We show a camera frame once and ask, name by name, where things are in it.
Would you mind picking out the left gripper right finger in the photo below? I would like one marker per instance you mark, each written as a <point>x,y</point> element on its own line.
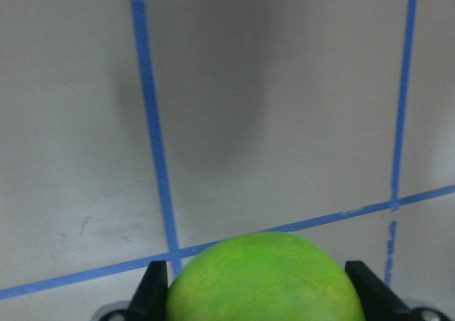
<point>378,301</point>

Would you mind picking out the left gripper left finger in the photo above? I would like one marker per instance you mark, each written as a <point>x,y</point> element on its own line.
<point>149,300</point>

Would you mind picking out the green apple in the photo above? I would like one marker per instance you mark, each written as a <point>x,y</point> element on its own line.
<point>264,276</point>

